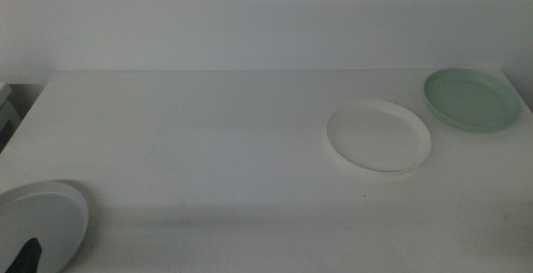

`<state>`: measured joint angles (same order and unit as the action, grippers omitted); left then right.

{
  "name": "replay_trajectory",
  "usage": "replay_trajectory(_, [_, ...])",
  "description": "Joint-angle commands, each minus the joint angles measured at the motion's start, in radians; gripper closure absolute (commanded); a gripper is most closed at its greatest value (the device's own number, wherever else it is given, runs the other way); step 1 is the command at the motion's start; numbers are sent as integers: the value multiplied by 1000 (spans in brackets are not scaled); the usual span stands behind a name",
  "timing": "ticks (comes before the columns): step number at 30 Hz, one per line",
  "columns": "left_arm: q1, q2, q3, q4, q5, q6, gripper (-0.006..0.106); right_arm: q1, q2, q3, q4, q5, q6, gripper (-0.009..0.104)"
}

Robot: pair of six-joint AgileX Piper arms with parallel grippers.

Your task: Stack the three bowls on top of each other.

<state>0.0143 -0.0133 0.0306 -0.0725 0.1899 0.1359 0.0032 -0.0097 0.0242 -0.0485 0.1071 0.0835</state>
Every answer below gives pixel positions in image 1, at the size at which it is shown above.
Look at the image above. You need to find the white shallow bowl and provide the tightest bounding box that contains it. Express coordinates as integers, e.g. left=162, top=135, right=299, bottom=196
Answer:
left=326, top=99, right=433, bottom=174

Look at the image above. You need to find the pale green shallow bowl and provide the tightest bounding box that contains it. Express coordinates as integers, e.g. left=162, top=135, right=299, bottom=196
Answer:
left=423, top=67, right=522, bottom=133

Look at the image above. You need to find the white shelf unit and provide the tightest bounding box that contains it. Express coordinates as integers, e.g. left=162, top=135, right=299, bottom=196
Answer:
left=0, top=81, right=22, bottom=135

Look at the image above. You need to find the grey shallow bowl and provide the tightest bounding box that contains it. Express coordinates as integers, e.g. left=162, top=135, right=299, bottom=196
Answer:
left=0, top=180, right=90, bottom=273

